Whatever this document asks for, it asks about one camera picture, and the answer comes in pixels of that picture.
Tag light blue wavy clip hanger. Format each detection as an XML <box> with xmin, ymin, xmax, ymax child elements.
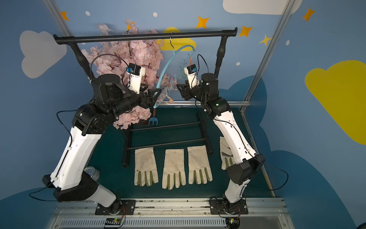
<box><xmin>152</xmin><ymin>32</ymin><xmax>197</xmax><ymax>109</ymax></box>

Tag beige glove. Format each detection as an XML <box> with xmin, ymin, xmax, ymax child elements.
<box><xmin>220</xmin><ymin>136</ymin><xmax>235</xmax><ymax>170</ymax></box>
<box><xmin>162</xmin><ymin>149</ymin><xmax>186</xmax><ymax>190</ymax></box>
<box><xmin>187</xmin><ymin>146</ymin><xmax>213</xmax><ymax>184</ymax></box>
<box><xmin>134</xmin><ymin>148</ymin><xmax>159</xmax><ymax>187</ymax></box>

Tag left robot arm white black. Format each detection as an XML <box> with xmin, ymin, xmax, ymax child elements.
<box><xmin>43</xmin><ymin>74</ymin><xmax>162</xmax><ymax>210</ymax></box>

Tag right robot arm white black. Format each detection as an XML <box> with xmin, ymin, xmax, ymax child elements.
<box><xmin>177</xmin><ymin>73</ymin><xmax>265</xmax><ymax>204</ymax></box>

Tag blue small garden fork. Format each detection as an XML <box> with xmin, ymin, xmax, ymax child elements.
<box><xmin>148</xmin><ymin>108</ymin><xmax>158</xmax><ymax>126</ymax></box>

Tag black garment rack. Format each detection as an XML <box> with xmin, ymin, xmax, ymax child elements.
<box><xmin>53</xmin><ymin>29</ymin><xmax>237</xmax><ymax>155</ymax></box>

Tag pink cherry blossom tree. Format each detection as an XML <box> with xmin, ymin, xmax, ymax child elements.
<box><xmin>82</xmin><ymin>20</ymin><xmax>175</xmax><ymax>129</ymax></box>

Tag silver tin can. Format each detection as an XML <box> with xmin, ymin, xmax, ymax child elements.
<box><xmin>84</xmin><ymin>167</ymin><xmax>100</xmax><ymax>181</ymax></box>

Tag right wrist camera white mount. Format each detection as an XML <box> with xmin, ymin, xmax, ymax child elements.
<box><xmin>184</xmin><ymin>64</ymin><xmax>199</xmax><ymax>89</ymax></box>

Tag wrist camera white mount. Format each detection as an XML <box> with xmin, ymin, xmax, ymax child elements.
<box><xmin>127</xmin><ymin>63</ymin><xmax>146</xmax><ymax>94</ymax></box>
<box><xmin>184</xmin><ymin>64</ymin><xmax>199</xmax><ymax>89</ymax></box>

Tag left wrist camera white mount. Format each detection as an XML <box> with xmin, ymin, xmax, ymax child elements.
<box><xmin>127</xmin><ymin>63</ymin><xmax>146</xmax><ymax>94</ymax></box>

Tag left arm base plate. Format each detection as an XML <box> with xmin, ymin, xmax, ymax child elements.
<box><xmin>95</xmin><ymin>199</ymin><xmax>136</xmax><ymax>216</ymax></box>

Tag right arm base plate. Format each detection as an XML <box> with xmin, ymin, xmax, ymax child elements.
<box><xmin>208</xmin><ymin>198</ymin><xmax>248</xmax><ymax>215</ymax></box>

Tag aluminium front rail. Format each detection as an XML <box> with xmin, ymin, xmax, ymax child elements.
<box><xmin>47</xmin><ymin>198</ymin><xmax>294</xmax><ymax>229</ymax></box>

